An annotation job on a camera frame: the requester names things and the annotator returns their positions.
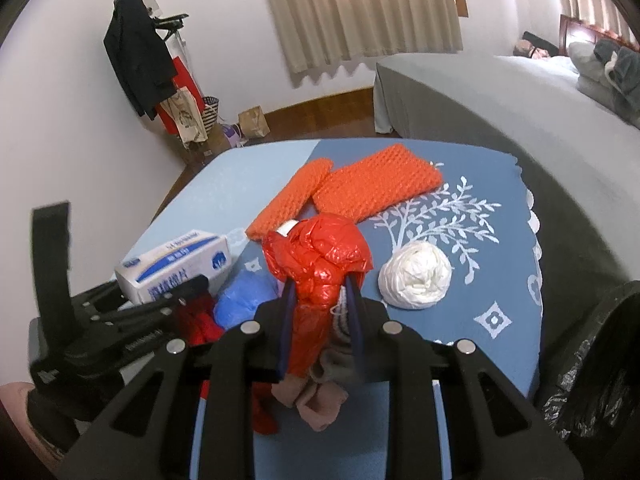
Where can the grey garment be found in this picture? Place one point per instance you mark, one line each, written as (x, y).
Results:
(620, 65)

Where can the brown grey sock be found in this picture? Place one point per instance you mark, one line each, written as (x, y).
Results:
(320, 395)

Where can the dark bundle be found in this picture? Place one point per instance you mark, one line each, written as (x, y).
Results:
(530, 46)

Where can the red puffy cloth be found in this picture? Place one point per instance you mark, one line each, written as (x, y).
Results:
(202, 322)

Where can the striped basket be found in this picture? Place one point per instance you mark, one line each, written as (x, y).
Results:
(211, 115)

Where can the small orange foam net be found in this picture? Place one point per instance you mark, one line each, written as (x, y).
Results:
(290, 197)

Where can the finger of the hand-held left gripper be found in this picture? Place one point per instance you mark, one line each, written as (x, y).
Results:
(97, 294)
(180, 290)

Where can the white and blue tissue box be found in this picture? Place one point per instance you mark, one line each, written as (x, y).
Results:
(175, 260)

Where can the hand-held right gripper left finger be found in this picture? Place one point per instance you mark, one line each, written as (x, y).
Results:
(286, 332)

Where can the purple bag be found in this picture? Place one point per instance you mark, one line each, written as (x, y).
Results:
(231, 136)

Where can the wooden headboard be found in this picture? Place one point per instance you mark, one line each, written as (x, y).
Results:
(570, 27)

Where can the beige tote bag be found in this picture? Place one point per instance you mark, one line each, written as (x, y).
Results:
(190, 117)

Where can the blue patterned tablecloth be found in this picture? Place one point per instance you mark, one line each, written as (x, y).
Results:
(475, 260)

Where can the black clothes hanger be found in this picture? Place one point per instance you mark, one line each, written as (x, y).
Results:
(172, 20)

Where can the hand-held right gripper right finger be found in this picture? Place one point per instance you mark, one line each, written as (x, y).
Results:
(356, 322)

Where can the black jacket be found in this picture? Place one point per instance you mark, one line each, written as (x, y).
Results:
(135, 60)

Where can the large orange foam net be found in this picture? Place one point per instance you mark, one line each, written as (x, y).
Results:
(380, 180)

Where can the grey bed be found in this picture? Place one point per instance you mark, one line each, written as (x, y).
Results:
(475, 105)

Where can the brown paper bag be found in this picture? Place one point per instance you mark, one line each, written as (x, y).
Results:
(254, 122)

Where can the wide beige curtain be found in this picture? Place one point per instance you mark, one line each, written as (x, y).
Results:
(360, 10)

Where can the blue plastic bag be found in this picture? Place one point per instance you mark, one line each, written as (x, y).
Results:
(245, 300)

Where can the red plastic bag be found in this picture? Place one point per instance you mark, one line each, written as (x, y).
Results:
(320, 260)

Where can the black-lined trash bin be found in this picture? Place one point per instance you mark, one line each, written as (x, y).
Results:
(600, 360)

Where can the white plastic bag ball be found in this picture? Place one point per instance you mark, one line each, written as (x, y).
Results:
(415, 275)

